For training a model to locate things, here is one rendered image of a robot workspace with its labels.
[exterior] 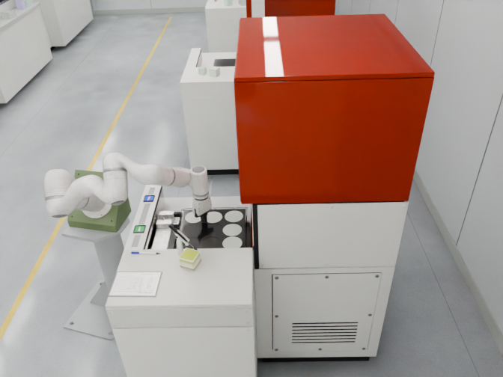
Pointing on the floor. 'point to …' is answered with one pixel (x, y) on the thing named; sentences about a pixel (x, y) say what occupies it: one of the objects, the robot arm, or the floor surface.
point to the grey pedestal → (94, 300)
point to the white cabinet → (188, 351)
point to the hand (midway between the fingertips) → (203, 218)
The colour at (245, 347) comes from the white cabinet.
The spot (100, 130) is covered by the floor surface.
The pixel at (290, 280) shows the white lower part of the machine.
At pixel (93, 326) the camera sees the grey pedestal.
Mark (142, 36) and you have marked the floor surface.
